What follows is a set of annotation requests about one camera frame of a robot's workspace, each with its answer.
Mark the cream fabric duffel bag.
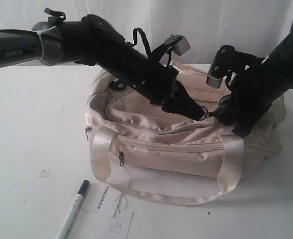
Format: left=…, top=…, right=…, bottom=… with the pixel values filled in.
left=85, top=70, right=286, bottom=206

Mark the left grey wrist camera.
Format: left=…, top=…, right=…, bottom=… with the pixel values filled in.
left=164, top=34, right=191, bottom=56

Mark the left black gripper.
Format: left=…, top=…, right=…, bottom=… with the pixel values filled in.
left=91, top=42, right=205, bottom=121

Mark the clear tape scrap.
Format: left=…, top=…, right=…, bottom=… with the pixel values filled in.
left=39, top=169, right=51, bottom=178

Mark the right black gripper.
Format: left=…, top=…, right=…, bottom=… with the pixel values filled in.
left=218, top=69, right=271, bottom=137

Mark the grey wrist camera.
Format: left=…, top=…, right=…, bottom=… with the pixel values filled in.
left=164, top=34, right=191, bottom=56
left=206, top=45, right=236, bottom=89

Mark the white marker black cap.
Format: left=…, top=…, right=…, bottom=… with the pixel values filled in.
left=55, top=180, right=90, bottom=239

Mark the white tag TONLION text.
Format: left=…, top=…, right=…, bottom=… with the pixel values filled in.
left=82, top=183, right=122, bottom=217

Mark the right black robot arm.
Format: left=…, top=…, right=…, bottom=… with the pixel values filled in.
left=219, top=22, right=293, bottom=137

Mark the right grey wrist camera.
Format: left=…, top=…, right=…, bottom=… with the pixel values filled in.
left=206, top=45, right=236, bottom=89

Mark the white square hang tag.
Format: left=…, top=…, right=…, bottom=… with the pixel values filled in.
left=101, top=210, right=134, bottom=239

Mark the white backdrop curtain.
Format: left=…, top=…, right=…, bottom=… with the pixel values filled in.
left=0, top=0, right=293, bottom=64

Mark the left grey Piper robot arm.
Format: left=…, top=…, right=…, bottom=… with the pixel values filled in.
left=0, top=8, right=208, bottom=120

